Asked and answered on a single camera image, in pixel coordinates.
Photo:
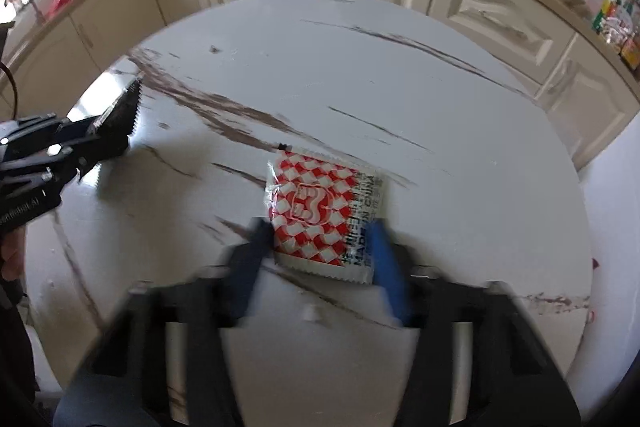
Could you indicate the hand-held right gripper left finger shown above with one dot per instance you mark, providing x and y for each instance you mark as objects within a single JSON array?
[{"x": 250, "y": 257}]

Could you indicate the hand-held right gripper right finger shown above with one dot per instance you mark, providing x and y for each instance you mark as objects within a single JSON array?
[{"x": 390, "y": 267}]

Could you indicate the red checkered sachet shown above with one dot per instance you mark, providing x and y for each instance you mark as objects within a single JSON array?
[{"x": 320, "y": 207}]

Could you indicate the group of condiment bottles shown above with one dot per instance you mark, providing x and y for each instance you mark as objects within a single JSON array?
[{"x": 620, "y": 27}]

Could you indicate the person's left hand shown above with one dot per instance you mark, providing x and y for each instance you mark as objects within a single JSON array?
[{"x": 10, "y": 257}]

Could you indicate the red plastic items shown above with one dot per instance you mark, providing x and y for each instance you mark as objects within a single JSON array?
[{"x": 62, "y": 0}]

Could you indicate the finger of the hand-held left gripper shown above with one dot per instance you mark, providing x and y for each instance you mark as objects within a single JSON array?
[
  {"x": 120, "y": 117},
  {"x": 100, "y": 162}
]

